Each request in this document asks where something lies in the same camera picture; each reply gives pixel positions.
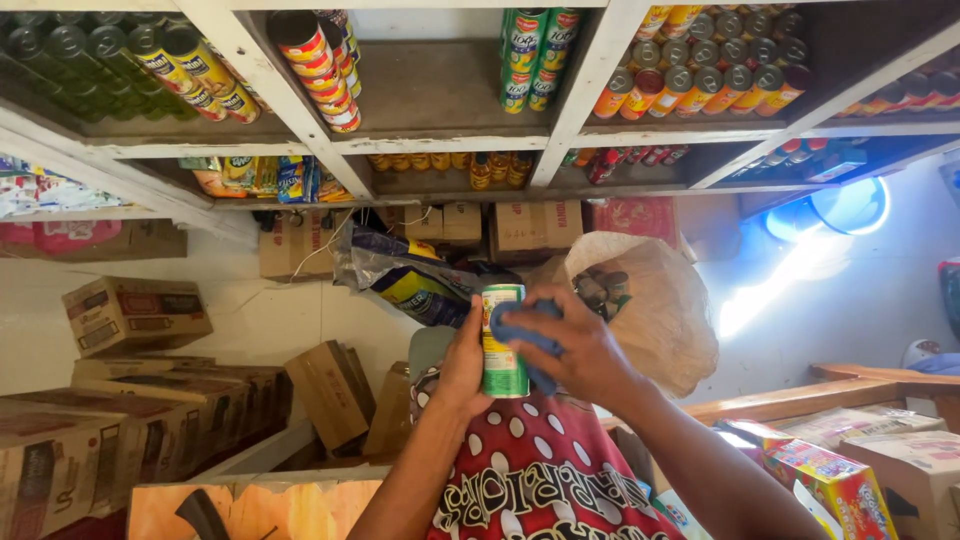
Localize person's right hand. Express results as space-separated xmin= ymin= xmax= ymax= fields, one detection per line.
xmin=500 ymin=283 xmax=645 ymax=411

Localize person's left hand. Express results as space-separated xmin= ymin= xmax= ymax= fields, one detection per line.
xmin=436 ymin=294 xmax=496 ymax=420

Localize blue cleaning cloth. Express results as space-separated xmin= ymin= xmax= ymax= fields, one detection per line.
xmin=489 ymin=298 xmax=565 ymax=397

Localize green juice can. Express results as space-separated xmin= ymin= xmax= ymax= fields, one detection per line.
xmin=480 ymin=283 xmax=531 ymax=399

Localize cans inside plastic bag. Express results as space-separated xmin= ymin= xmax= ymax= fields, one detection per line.
xmin=573 ymin=269 xmax=632 ymax=321

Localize translucent plastic bag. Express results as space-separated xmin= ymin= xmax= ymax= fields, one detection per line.
xmin=561 ymin=231 xmax=720 ymax=399

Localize blue yellow printed sack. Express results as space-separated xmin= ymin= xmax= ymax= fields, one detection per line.
xmin=333 ymin=223 xmax=522 ymax=330

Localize red cardboard carton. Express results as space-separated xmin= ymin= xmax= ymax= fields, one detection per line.
xmin=587 ymin=195 xmax=682 ymax=250

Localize red polka dot shirt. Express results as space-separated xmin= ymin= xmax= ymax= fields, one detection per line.
xmin=408 ymin=363 xmax=684 ymax=540

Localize row of yellow oil bottles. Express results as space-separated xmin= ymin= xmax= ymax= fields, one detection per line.
xmin=366 ymin=150 xmax=536 ymax=192

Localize row of red sauce bottles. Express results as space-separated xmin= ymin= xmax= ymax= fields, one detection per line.
xmin=561 ymin=144 xmax=692 ymax=186

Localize leaning brown cardboard carton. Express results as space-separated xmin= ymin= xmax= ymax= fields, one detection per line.
xmin=283 ymin=339 xmax=378 ymax=453

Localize white wooden shelf unit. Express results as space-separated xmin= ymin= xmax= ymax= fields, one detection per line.
xmin=0 ymin=0 xmax=960 ymax=226

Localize stack of green drink tins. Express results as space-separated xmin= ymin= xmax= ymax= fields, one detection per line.
xmin=498 ymin=6 xmax=585 ymax=115

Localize group of orange silver-top cans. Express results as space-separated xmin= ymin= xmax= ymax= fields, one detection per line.
xmin=591 ymin=3 xmax=816 ymax=122

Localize row of snack packets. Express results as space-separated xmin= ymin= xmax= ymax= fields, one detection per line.
xmin=177 ymin=154 xmax=354 ymax=206

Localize blue plastic basin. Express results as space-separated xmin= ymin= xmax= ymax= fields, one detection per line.
xmin=763 ymin=177 xmax=892 ymax=243

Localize colourful printed snack box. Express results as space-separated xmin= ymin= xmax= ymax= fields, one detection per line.
xmin=714 ymin=417 xmax=899 ymax=540

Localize flat brown cardboard carton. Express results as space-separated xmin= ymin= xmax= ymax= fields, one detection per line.
xmin=771 ymin=404 xmax=948 ymax=453

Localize stack of red orange cans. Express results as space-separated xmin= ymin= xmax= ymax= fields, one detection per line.
xmin=267 ymin=8 xmax=364 ymax=135

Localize orange plywood board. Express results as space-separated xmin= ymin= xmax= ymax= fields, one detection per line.
xmin=126 ymin=478 xmax=385 ymax=540

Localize large plain cardboard carton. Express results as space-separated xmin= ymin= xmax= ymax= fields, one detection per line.
xmin=838 ymin=430 xmax=960 ymax=540

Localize tilted brown cardboard carton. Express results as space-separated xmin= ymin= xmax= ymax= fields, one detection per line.
xmin=61 ymin=275 xmax=214 ymax=359

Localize row of yellow label cans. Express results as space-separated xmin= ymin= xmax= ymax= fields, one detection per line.
xmin=126 ymin=24 xmax=265 ymax=126

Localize row of orange red-top cans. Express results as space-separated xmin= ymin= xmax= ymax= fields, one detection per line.
xmin=831 ymin=69 xmax=960 ymax=120

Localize heap of brown cardboard cartons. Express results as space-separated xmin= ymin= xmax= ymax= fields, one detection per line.
xmin=0 ymin=354 xmax=295 ymax=535

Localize pile of white packets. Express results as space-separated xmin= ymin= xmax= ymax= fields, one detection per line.
xmin=0 ymin=153 xmax=125 ymax=220

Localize row of dark green bottles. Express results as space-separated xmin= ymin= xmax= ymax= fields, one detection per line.
xmin=0 ymin=10 xmax=198 ymax=126

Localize white cable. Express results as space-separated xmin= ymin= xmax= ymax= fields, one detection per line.
xmin=289 ymin=207 xmax=357 ymax=283

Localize wooden counter rail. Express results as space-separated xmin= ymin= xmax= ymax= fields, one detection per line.
xmin=600 ymin=363 xmax=960 ymax=432

